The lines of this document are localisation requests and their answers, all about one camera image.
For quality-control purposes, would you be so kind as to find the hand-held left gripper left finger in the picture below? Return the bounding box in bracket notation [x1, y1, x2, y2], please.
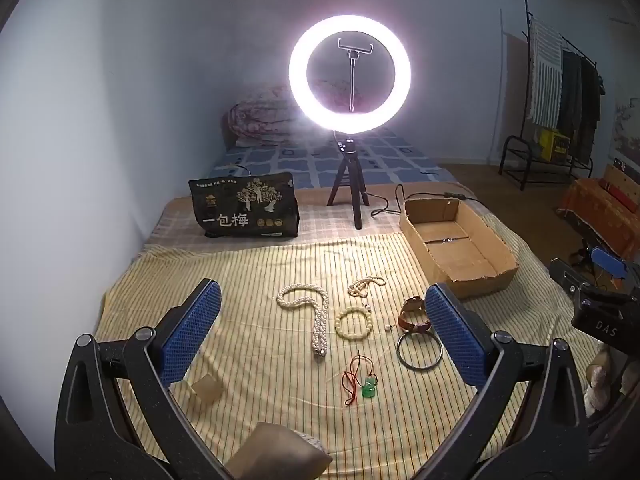
[54, 278, 223, 480]

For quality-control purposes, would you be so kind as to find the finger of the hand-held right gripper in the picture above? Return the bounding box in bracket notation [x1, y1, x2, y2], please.
[570, 236, 633, 282]
[548, 258, 583, 297]

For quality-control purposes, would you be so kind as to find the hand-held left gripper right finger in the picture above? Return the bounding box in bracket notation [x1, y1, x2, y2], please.
[424, 282, 591, 480]

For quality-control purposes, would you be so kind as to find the metal bangle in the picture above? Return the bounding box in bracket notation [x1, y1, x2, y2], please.
[396, 332, 442, 372]

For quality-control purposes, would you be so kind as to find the cardboard box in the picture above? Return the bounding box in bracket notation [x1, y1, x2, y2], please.
[398, 197, 519, 301]

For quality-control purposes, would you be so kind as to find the cream bead necklace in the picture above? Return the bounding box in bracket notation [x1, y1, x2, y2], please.
[347, 276, 387, 297]

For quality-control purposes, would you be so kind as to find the yellow bead bracelet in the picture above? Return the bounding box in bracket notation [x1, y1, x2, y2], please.
[335, 308, 376, 339]

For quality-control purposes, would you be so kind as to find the white pearl necklace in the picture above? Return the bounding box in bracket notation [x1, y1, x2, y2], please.
[276, 282, 331, 359]

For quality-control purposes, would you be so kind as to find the person's right hand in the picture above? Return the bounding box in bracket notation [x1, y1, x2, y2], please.
[584, 345, 616, 418]

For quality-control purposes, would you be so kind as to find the orange covered furniture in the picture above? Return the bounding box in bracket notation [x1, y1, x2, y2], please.
[557, 162, 640, 256]

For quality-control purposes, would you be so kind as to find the yellow striped cloth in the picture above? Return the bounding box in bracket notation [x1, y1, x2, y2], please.
[95, 232, 601, 480]

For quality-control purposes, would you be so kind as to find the black printed snack bag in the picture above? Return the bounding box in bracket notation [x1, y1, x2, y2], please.
[188, 172, 301, 241]

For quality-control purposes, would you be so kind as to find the yellow box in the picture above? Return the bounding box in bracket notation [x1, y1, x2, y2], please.
[537, 129, 572, 161]

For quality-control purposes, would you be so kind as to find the dark hanging garment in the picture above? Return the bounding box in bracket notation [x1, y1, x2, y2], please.
[580, 57, 604, 163]

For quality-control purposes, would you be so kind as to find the beige plaid blanket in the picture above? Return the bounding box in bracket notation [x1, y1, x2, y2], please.
[142, 187, 501, 261]

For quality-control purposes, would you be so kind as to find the black tripod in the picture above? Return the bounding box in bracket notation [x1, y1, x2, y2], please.
[326, 130, 371, 231]

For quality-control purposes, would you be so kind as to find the grey hanging garment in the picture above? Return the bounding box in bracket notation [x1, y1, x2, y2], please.
[557, 49, 585, 133]

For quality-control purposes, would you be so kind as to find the blue patterned bed sheet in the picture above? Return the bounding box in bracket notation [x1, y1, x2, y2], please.
[212, 127, 456, 193]

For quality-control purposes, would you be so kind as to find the green striped towel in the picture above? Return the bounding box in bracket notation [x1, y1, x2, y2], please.
[530, 17, 563, 128]

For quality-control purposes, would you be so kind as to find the black clothes rack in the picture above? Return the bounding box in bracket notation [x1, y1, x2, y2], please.
[500, 0, 606, 191]

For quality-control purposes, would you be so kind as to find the folded floral quilt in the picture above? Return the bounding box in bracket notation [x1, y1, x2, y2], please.
[227, 80, 351, 148]

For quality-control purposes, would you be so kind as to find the metal phone holder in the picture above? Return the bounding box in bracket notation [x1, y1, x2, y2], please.
[336, 37, 376, 113]

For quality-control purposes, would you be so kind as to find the green pendant on red cord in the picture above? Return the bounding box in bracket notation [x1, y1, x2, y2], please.
[342, 354, 379, 406]

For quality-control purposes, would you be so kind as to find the black cable with controller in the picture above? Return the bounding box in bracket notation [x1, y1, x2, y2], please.
[370, 183, 488, 218]

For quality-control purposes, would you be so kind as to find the white ring light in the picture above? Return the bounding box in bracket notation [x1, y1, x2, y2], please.
[288, 15, 412, 129]

